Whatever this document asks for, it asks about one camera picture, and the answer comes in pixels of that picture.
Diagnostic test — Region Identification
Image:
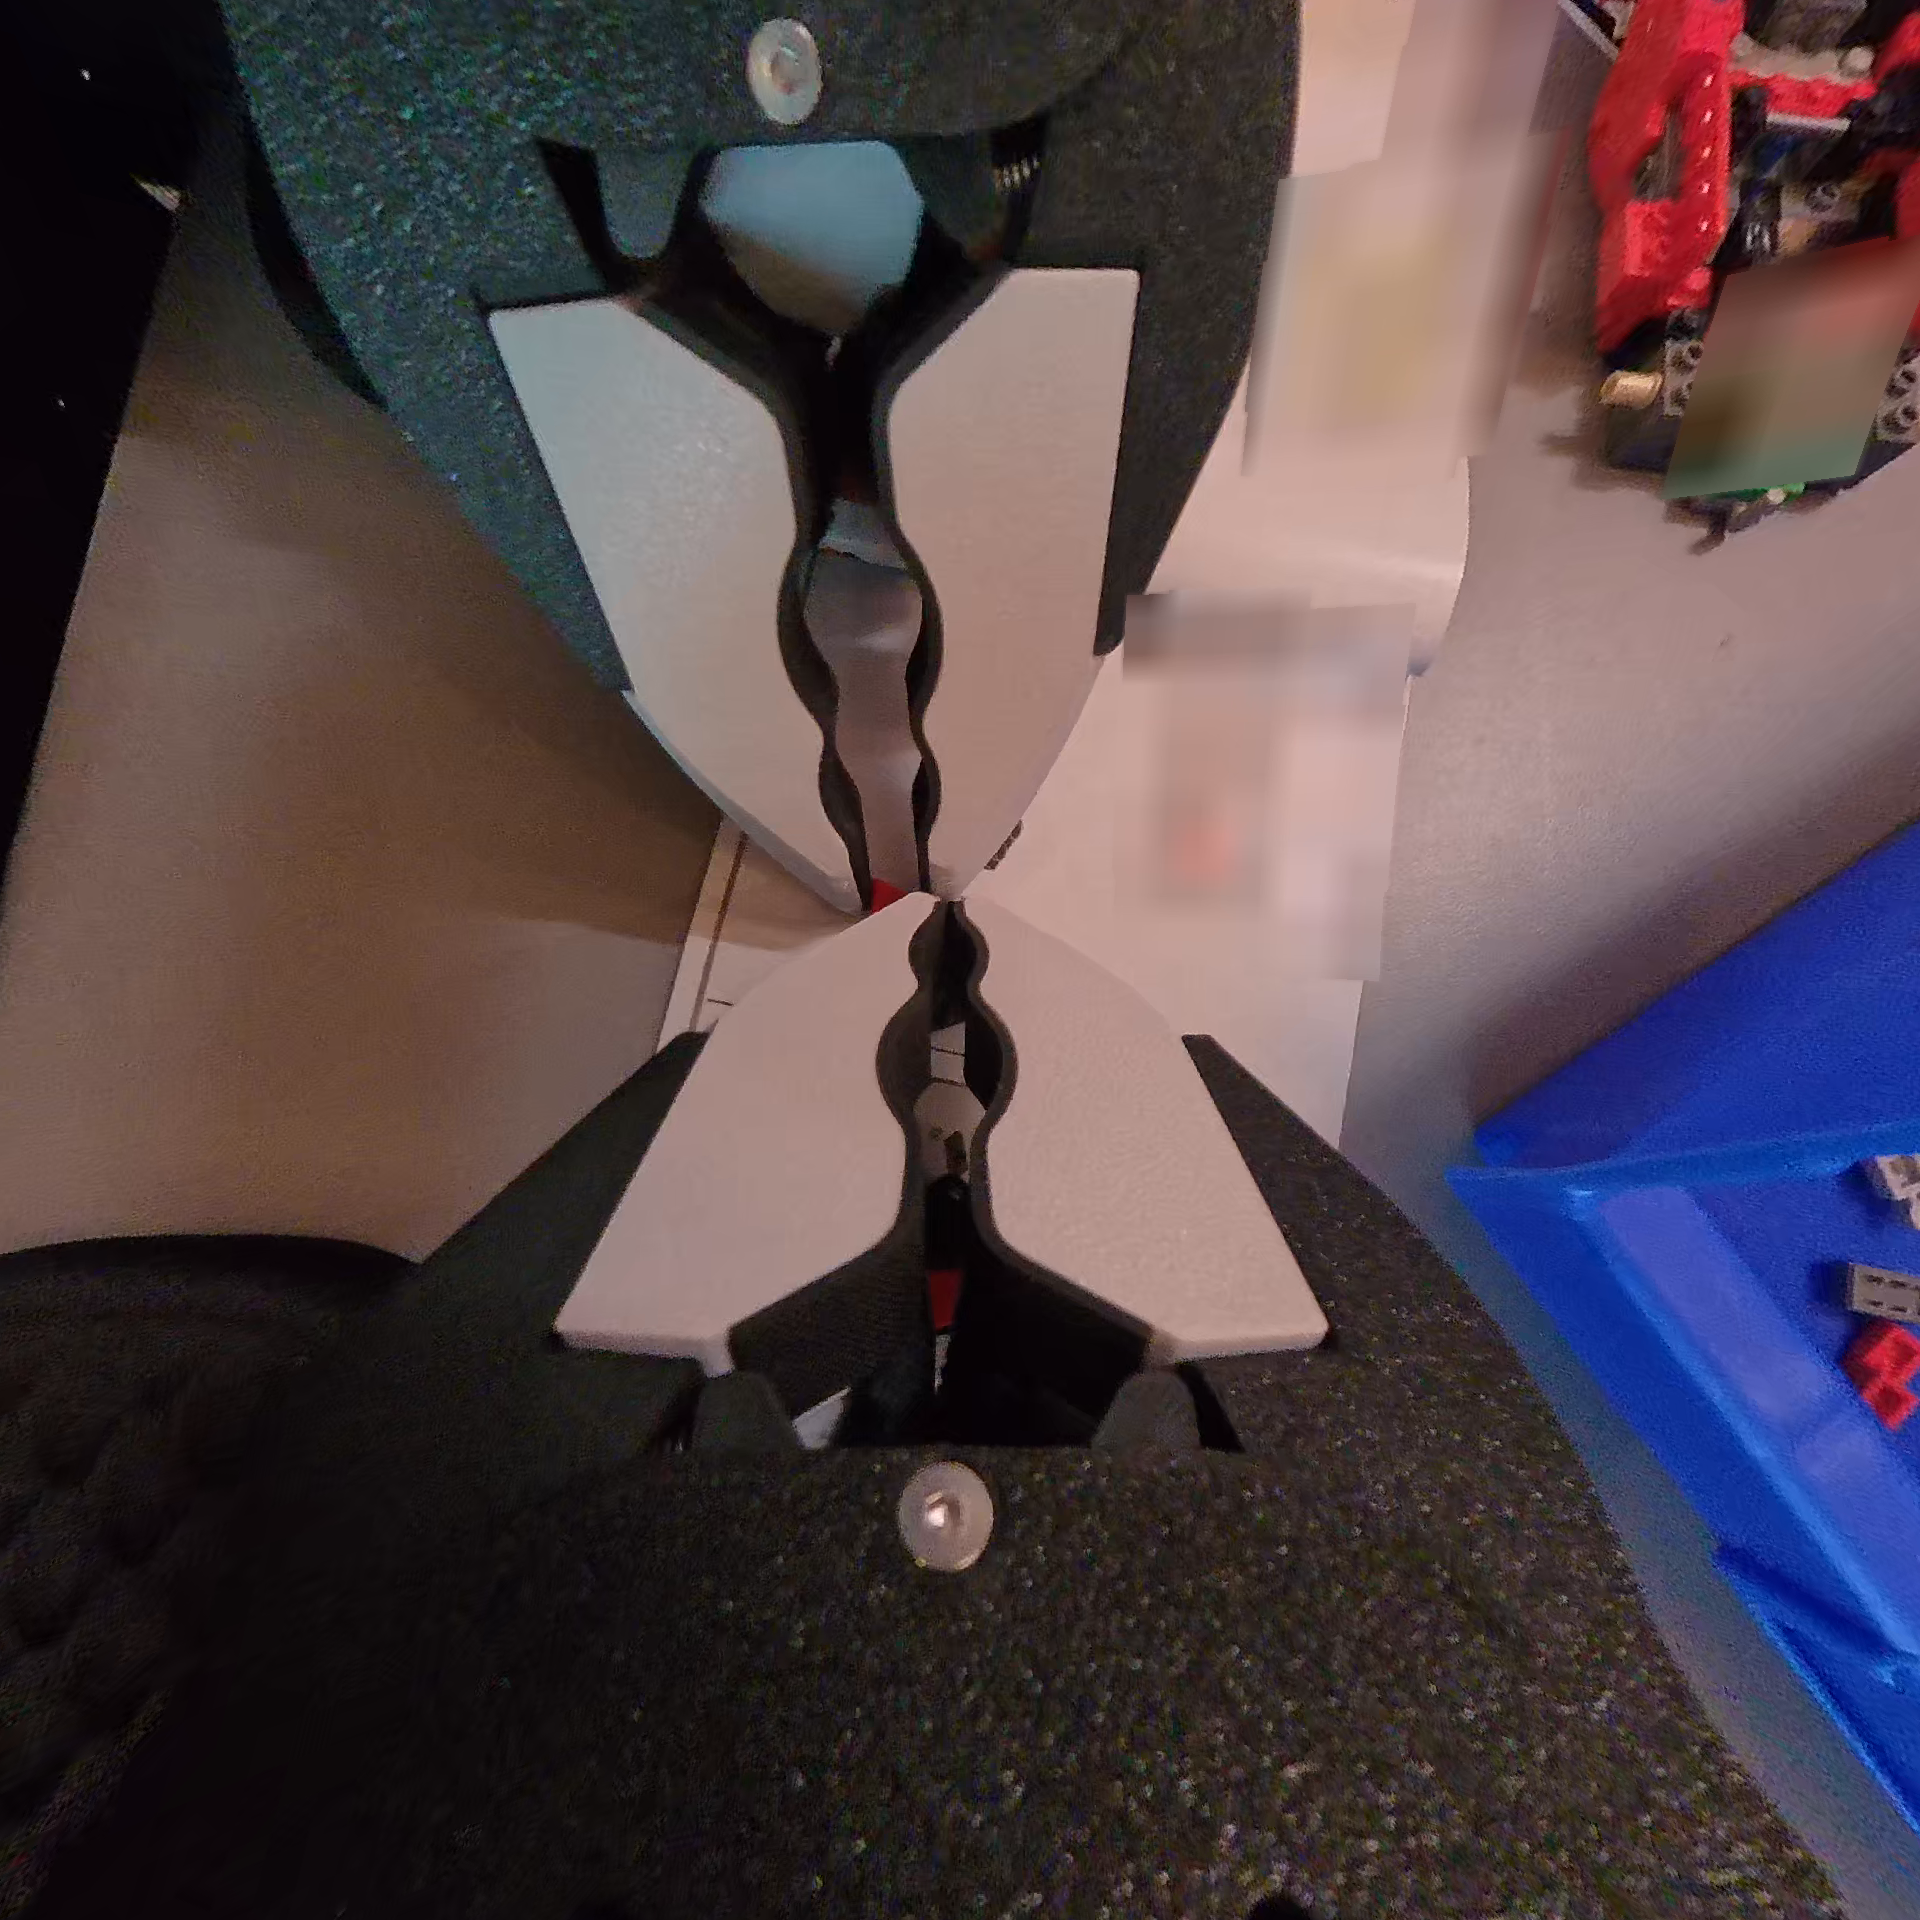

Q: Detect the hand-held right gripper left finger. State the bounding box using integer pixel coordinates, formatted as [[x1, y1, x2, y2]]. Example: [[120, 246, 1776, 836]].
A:
[[552, 895, 946, 1377]]

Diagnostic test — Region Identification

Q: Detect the red and black toy model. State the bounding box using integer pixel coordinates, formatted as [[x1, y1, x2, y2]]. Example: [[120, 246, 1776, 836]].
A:
[[1586, 0, 1920, 518]]

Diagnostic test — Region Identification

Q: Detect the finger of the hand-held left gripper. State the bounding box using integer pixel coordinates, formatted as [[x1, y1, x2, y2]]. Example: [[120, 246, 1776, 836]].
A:
[[871, 263, 1146, 902], [485, 292, 881, 917]]

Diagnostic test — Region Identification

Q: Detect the blue plastic bin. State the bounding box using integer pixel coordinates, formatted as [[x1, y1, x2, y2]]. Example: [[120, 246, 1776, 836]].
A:
[[1447, 815, 1920, 1794]]

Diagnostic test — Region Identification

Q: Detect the small red toy brick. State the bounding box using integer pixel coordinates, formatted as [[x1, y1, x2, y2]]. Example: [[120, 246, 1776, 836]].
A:
[[1843, 1319, 1920, 1431]]

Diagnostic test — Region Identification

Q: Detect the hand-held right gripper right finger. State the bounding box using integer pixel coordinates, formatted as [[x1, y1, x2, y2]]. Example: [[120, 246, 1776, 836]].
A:
[[944, 895, 1334, 1366]]

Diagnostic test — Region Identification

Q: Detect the white instruction booklet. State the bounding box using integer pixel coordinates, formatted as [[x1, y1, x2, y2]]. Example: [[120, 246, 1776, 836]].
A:
[[661, 89, 1479, 1059]]

